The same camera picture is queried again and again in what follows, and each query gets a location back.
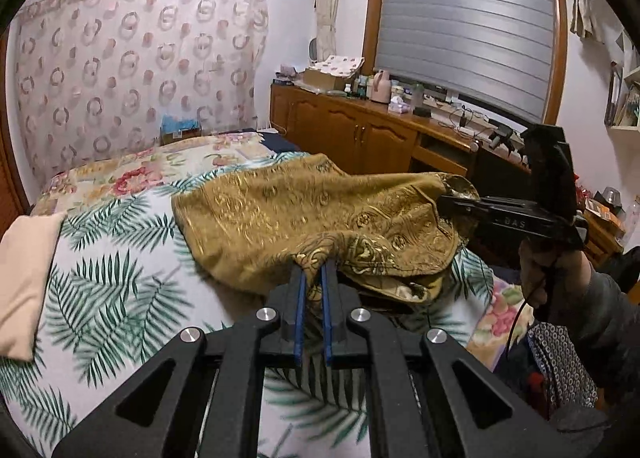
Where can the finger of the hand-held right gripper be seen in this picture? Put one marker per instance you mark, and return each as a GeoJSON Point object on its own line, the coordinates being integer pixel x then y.
{"type": "Point", "coordinates": [470, 213]}

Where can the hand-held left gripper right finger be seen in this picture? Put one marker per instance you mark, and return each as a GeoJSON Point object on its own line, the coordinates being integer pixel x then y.
{"type": "Point", "coordinates": [327, 318]}

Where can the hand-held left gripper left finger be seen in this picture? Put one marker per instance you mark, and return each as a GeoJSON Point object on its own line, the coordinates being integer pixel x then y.
{"type": "Point", "coordinates": [299, 308]}

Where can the brown gold patterned shirt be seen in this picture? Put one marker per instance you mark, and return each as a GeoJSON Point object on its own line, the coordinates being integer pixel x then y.
{"type": "Point", "coordinates": [280, 218]}

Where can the person's right forearm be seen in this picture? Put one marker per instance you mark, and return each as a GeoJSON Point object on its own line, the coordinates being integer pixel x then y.
{"type": "Point", "coordinates": [610, 328]}

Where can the person's right hand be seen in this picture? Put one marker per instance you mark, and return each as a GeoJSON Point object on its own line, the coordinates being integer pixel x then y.
{"type": "Point", "coordinates": [567, 278]}

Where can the orange box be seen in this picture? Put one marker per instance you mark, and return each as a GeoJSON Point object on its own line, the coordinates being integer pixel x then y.
{"type": "Point", "coordinates": [596, 207]}

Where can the white power strip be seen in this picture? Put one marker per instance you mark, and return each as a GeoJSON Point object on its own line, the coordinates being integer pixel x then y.
{"type": "Point", "coordinates": [467, 130]}

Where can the clear plastic jar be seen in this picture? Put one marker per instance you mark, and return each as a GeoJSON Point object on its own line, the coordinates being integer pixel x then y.
{"type": "Point", "coordinates": [418, 98]}

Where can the pink thermos jug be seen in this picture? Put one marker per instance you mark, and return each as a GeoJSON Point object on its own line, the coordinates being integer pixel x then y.
{"type": "Point", "coordinates": [381, 86]}

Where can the wooden cabinet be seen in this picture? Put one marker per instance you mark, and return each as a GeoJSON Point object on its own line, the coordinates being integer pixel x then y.
{"type": "Point", "coordinates": [340, 122]}

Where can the grey window blind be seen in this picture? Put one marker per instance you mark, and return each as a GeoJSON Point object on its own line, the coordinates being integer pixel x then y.
{"type": "Point", "coordinates": [465, 22]}

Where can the hanging beige cloth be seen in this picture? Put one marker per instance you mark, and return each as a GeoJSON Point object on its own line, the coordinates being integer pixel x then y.
{"type": "Point", "coordinates": [582, 2]}

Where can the dark dotted cloth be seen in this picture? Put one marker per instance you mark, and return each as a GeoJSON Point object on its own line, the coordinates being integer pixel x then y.
{"type": "Point", "coordinates": [562, 368]}

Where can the palm leaf bed sheet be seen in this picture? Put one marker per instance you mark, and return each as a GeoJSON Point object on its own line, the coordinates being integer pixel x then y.
{"type": "Point", "coordinates": [110, 288]}

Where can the cardboard box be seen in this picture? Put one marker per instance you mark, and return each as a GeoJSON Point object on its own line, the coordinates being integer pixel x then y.
{"type": "Point", "coordinates": [325, 80]}

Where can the floral quilt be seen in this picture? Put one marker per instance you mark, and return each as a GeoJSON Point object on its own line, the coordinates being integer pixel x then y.
{"type": "Point", "coordinates": [150, 172]}

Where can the blue packet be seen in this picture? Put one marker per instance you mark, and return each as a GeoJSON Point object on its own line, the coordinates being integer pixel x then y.
{"type": "Point", "coordinates": [179, 125]}

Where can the small white fan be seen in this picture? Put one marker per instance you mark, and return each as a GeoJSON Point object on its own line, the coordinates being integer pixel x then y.
{"type": "Point", "coordinates": [313, 50]}

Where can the beige pillow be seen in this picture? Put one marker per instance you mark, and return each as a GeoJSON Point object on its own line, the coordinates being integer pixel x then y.
{"type": "Point", "coordinates": [27, 283]}

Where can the circle patterned sheer curtain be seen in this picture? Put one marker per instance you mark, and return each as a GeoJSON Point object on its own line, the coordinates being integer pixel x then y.
{"type": "Point", "coordinates": [125, 67]}

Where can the wooden slatted wardrobe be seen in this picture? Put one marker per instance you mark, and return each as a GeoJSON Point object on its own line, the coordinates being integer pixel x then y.
{"type": "Point", "coordinates": [9, 162]}

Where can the white wall shelf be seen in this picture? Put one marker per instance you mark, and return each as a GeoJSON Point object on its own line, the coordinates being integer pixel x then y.
{"type": "Point", "coordinates": [627, 102]}

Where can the wooden window frame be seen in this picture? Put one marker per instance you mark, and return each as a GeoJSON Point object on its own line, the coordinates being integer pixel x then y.
{"type": "Point", "coordinates": [372, 12]}

